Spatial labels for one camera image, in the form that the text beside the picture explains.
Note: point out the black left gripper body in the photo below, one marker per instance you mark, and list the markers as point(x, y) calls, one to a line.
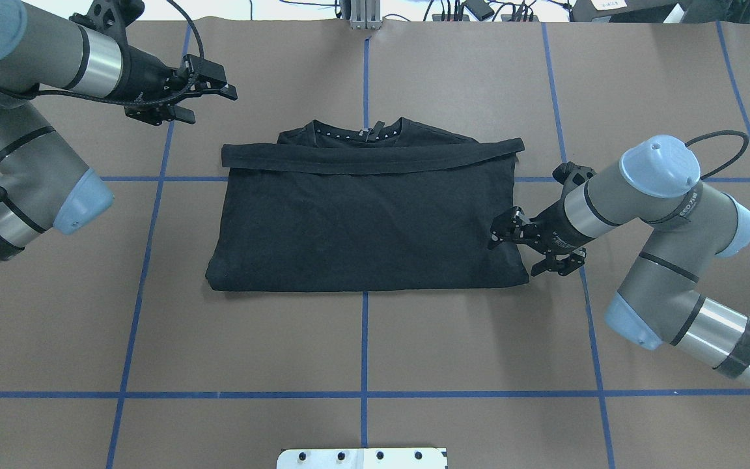
point(141, 71)

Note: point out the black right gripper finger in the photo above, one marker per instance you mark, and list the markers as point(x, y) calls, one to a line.
point(508, 227)
point(565, 266)

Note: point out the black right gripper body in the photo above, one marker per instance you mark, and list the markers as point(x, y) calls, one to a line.
point(555, 226)

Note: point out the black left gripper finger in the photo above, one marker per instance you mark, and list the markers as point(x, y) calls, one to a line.
point(174, 113)
point(204, 77)

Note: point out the black printed t-shirt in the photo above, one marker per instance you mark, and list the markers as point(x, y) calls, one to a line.
point(405, 206)

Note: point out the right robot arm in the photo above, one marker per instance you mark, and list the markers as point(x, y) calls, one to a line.
point(660, 183)

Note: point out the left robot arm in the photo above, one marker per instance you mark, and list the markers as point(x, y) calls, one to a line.
point(44, 184)

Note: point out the brown table mat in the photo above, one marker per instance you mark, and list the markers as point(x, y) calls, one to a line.
point(114, 351)

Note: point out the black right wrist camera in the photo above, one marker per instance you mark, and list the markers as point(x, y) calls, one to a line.
point(571, 176)

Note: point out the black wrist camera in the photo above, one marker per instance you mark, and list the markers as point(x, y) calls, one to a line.
point(105, 15)
point(571, 176)

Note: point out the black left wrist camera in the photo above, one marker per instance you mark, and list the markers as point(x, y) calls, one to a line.
point(105, 15)

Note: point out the aluminium frame post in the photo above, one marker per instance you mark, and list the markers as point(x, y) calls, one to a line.
point(362, 15)

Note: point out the white pedestal base plate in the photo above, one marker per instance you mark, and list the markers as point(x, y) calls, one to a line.
point(364, 458)

